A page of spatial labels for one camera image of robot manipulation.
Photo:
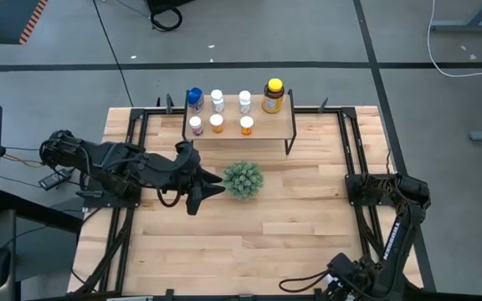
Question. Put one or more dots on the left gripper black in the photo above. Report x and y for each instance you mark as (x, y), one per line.
(188, 171)

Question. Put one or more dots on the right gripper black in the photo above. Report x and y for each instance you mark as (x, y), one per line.
(350, 271)

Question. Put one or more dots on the clear bottle round white cap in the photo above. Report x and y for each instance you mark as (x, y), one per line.
(217, 97)

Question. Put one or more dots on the blue cap medicine bottle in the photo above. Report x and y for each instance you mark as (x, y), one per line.
(195, 95)

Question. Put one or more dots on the clear bottle tabbed white cap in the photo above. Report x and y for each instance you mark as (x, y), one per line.
(244, 97)

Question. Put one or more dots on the amber bottle yellow cap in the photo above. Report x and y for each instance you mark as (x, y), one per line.
(273, 100)

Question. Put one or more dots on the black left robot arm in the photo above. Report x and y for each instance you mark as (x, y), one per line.
(98, 156)

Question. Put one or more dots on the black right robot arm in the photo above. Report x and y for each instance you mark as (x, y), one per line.
(396, 242)

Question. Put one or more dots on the wooden shelf black metal legs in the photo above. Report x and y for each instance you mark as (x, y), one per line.
(266, 125)

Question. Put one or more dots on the black table clamp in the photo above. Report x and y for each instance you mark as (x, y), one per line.
(317, 294)
(169, 102)
(323, 105)
(169, 294)

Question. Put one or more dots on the green artificial plant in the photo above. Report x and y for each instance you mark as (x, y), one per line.
(242, 180)

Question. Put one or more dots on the black power adapter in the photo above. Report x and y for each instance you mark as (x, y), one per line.
(50, 180)

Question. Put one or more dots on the black side desk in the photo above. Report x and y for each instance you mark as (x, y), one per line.
(36, 209)

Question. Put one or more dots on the black equipment box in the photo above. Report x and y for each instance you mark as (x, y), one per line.
(165, 4)

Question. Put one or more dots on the black mat orange striped edges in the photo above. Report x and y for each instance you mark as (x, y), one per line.
(6, 25)

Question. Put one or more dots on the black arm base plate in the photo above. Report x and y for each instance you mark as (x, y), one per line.
(132, 202)
(354, 196)

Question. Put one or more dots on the grey desk leg frame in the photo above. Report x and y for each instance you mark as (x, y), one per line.
(467, 27)

